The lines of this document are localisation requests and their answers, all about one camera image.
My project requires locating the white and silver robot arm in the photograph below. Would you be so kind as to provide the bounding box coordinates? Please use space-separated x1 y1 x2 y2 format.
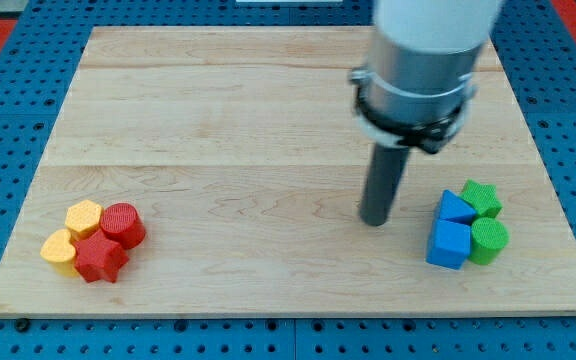
350 0 503 154

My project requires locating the yellow heart block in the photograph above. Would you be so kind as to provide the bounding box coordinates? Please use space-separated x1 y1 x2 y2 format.
39 228 79 277

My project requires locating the light wooden board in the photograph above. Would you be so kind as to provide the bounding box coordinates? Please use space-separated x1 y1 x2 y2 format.
0 27 576 319

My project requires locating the dark grey cylindrical pointer rod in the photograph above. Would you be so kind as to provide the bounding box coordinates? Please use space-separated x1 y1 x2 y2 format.
359 144 410 227

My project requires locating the blue triangle block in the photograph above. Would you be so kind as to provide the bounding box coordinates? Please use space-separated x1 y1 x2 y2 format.
434 190 477 226

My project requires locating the blue cube block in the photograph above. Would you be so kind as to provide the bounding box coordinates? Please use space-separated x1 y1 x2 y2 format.
426 219 471 270

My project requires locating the red cylinder block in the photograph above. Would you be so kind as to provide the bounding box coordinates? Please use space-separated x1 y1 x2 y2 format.
100 203 146 249

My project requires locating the green star block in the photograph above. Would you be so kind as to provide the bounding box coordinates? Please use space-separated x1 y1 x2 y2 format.
459 179 503 218

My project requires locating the red star block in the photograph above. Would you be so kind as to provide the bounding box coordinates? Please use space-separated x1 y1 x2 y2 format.
74 230 129 283

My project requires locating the green cylinder block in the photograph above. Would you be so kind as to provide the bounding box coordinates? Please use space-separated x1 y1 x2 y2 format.
468 217 510 265

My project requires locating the yellow hexagon block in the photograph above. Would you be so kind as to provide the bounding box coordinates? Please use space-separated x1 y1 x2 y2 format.
64 200 104 241

